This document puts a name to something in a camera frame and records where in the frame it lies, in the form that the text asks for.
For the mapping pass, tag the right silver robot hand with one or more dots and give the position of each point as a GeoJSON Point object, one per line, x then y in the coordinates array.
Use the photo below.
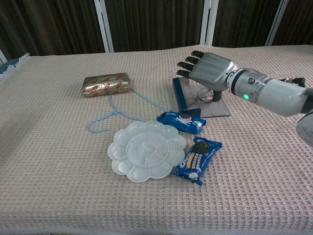
{"type": "Point", "coordinates": [212, 71]}

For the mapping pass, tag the thin-framed eyeglasses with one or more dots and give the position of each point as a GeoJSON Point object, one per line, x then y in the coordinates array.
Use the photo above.
{"type": "Point", "coordinates": [204, 94]}

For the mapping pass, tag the blue glasses case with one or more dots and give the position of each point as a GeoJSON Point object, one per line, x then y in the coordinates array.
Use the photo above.
{"type": "Point", "coordinates": [220, 109]}

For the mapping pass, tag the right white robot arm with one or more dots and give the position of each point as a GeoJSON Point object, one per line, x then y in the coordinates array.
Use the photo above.
{"type": "Point", "coordinates": [269, 93]}

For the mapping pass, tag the blue Oreo packet pink cookie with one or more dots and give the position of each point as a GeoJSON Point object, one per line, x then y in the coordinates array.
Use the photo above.
{"type": "Point", "coordinates": [176, 121]}

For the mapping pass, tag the blue Oreo packet yellow cookies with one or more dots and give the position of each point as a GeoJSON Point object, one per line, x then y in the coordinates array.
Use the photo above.
{"type": "Point", "coordinates": [195, 161]}

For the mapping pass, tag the white flower-shaped paint palette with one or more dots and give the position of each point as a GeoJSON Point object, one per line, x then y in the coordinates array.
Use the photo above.
{"type": "Point", "coordinates": [146, 151]}

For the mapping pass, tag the gold red wrapped package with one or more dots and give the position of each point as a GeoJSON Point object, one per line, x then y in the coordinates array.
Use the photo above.
{"type": "Point", "coordinates": [105, 85]}

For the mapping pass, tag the beige waffle-weave blanket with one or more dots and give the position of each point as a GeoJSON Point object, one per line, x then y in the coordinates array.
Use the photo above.
{"type": "Point", "coordinates": [49, 159]}

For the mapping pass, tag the blue padded table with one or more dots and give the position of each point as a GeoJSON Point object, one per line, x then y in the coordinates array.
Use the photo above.
{"type": "Point", "coordinates": [6, 67]}

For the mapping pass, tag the white metal frame post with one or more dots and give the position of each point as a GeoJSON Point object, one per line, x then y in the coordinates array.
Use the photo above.
{"type": "Point", "coordinates": [104, 24]}
{"type": "Point", "coordinates": [209, 22]}
{"type": "Point", "coordinates": [2, 57]}
{"type": "Point", "coordinates": [276, 24]}

